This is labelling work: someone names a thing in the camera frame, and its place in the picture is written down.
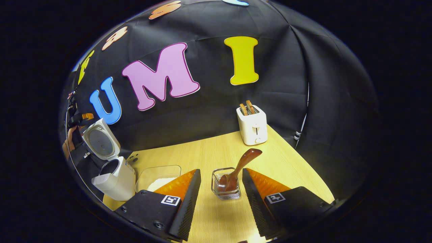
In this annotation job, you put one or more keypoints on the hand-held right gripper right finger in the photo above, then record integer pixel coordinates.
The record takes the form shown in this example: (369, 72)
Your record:
(258, 206)

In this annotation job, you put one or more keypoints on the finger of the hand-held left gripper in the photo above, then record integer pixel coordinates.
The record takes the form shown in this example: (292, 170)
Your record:
(87, 116)

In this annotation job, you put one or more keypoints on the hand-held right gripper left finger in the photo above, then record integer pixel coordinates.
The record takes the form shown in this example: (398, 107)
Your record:
(185, 209)

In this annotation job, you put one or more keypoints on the clear chopstick holder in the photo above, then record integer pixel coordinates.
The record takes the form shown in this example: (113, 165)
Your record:
(233, 195)

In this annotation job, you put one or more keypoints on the white rice heap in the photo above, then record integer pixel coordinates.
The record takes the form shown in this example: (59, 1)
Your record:
(158, 185)

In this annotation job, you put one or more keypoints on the brown wooden spoon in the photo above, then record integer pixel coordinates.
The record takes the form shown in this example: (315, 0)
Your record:
(243, 162)

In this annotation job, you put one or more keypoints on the clear plastic rice container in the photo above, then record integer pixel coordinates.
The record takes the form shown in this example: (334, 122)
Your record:
(152, 172)

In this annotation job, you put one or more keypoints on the white rice cooker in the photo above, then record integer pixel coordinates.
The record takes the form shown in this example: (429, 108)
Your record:
(118, 179)

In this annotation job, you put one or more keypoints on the white toaster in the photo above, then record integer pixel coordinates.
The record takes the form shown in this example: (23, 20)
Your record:
(253, 130)

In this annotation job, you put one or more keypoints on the black backdrop cloth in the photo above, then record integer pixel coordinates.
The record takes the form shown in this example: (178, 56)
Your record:
(209, 118)

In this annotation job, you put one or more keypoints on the toasted bread slice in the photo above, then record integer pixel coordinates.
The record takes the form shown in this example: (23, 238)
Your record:
(243, 109)
(250, 107)

